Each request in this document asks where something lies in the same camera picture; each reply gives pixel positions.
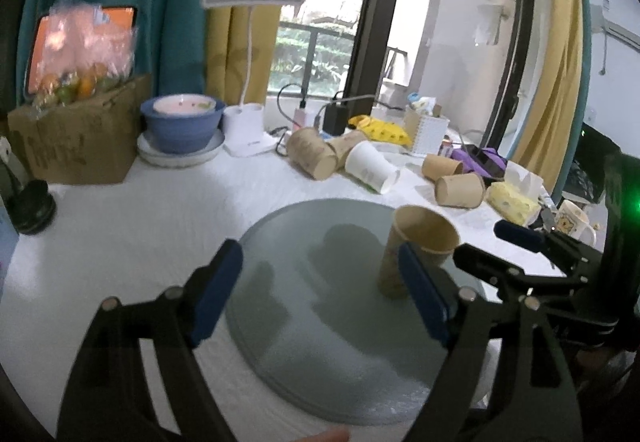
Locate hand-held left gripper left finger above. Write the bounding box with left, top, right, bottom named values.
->
left=56, top=238, right=245, bottom=442

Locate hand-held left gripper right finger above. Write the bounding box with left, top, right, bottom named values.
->
left=397, top=242, right=586, bottom=442

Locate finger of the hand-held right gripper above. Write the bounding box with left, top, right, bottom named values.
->
left=452, top=243, right=576, bottom=305
left=493, top=219, right=603, bottom=280

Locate brown paper cup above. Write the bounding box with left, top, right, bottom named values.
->
left=433, top=172, right=487, bottom=209
left=421, top=153, right=465, bottom=182
left=327, top=130, right=369, bottom=171
left=377, top=205, right=461, bottom=299
left=285, top=126, right=340, bottom=181

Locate white paper cup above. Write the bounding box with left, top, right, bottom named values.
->
left=344, top=140, right=401, bottom=195

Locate person's left hand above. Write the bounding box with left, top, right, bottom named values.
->
left=299, top=428, right=352, bottom=442

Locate yellow tissue pack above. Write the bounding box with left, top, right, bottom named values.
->
left=487, top=166, right=545, bottom=228

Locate white printed mug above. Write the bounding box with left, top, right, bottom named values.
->
left=554, top=199, right=599, bottom=243

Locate round glass turntable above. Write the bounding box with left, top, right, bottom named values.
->
left=224, top=198, right=494, bottom=426

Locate white plate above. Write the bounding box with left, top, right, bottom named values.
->
left=136, top=128, right=226, bottom=169

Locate blue bowl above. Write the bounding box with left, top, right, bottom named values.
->
left=140, top=96, right=225, bottom=155

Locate yellow snack bag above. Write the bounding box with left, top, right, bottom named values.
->
left=348, top=115, right=414, bottom=148

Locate pink bowl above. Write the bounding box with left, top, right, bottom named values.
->
left=152, top=94, right=217, bottom=117

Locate cardboard box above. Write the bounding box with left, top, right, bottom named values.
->
left=7, top=74, right=154, bottom=187

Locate black charger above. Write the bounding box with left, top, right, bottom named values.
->
left=322, top=102, right=350, bottom=135

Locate black round object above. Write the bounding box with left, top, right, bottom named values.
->
left=4, top=179, right=57, bottom=236

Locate white air conditioner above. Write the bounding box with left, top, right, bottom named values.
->
left=590, top=3, right=640, bottom=51

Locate balcony railing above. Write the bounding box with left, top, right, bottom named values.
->
left=271, top=20, right=356, bottom=93

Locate plastic bag of fruit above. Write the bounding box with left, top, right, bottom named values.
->
left=27, top=0, right=139, bottom=117

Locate black cable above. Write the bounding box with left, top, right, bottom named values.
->
left=276, top=82, right=307, bottom=158

